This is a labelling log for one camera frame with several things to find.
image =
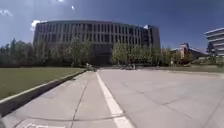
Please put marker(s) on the white multi-storey building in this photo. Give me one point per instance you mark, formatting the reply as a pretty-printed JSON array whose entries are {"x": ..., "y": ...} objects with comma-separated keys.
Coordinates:
[{"x": 216, "y": 41}]

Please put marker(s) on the large curved glass building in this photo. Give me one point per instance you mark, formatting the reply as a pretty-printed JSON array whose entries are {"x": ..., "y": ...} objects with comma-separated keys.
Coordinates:
[{"x": 96, "y": 35}]

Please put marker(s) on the grey concrete slab pavement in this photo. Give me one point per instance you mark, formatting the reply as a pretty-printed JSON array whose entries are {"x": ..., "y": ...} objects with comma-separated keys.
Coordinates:
[{"x": 160, "y": 96}]

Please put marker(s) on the green grass lawn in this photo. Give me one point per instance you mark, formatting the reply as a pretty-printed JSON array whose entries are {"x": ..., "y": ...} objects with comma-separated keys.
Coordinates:
[{"x": 26, "y": 80}]

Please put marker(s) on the pale painted line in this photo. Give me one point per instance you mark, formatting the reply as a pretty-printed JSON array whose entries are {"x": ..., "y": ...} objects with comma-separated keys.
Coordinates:
[{"x": 111, "y": 103}]

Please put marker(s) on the dark raised kerb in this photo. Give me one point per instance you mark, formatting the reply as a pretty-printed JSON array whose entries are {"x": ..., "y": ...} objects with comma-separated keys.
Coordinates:
[{"x": 33, "y": 94}]

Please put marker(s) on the row of trees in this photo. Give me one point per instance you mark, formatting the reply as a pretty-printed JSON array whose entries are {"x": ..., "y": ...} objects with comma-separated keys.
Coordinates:
[{"x": 73, "y": 53}]

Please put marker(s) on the brown low building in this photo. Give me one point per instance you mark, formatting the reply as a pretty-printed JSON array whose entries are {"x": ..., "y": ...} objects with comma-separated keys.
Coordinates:
[{"x": 188, "y": 53}]

